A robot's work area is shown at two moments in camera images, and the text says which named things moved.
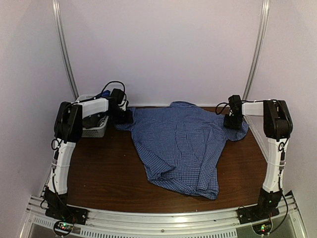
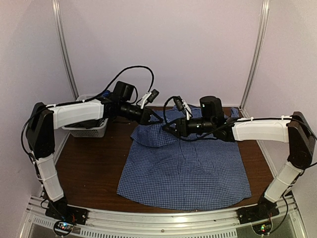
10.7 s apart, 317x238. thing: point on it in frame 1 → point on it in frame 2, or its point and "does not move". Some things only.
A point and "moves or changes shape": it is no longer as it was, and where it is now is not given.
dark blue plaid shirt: x=106 y=93 does not move
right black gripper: x=227 y=123 → x=181 y=128
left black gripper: x=127 y=119 → x=144 y=118
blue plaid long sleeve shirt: x=182 y=144 moves or changes shape
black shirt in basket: x=93 y=120 does not move
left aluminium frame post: x=59 y=25 does not move
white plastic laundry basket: x=99 y=131 does not move
